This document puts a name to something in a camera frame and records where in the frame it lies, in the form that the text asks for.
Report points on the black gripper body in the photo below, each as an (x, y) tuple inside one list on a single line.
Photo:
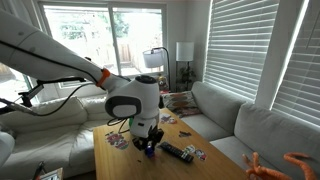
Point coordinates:
[(156, 136)]

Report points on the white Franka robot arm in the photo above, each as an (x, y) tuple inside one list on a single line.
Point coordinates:
[(140, 96)]

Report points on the small stuffed toy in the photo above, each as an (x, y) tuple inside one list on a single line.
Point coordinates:
[(162, 81)]

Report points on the orange rubber tentacle toy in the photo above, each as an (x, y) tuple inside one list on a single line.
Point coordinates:
[(263, 173)]

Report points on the white red cartoon sticker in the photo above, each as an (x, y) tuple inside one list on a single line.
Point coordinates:
[(167, 119)]

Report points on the black remote control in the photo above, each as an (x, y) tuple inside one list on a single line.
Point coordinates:
[(176, 152)]

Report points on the large red green sticker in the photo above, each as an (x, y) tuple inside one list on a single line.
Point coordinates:
[(116, 140)]

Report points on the small dark sticker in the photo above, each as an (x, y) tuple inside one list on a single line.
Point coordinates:
[(184, 134)]

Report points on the white green striped sticker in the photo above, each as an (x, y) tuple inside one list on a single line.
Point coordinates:
[(190, 149)]

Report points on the orange brown patterned cushion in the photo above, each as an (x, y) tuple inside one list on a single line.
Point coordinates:
[(181, 103)]

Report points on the red white character sticker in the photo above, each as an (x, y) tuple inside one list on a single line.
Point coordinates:
[(200, 154)]

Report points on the red box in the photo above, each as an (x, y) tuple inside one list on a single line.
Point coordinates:
[(164, 92)]

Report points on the green potted plant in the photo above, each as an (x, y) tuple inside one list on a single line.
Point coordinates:
[(186, 76)]

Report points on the arc floor lamp white shade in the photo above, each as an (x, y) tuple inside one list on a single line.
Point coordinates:
[(153, 58)]

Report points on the floor lamp cylindrical white shade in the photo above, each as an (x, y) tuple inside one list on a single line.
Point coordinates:
[(185, 51)]

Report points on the white leather sofa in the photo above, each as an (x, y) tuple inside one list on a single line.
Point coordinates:
[(43, 143)]

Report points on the white framed sliding window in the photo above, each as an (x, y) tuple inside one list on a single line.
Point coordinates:
[(140, 33)]

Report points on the grey fabric sofa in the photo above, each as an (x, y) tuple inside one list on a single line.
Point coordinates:
[(273, 133)]

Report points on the wide white window blind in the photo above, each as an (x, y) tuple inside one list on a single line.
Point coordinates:
[(240, 50)]

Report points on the narrow white window blind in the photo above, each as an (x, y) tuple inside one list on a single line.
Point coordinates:
[(303, 83)]

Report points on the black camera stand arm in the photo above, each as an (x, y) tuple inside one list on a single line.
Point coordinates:
[(31, 94)]

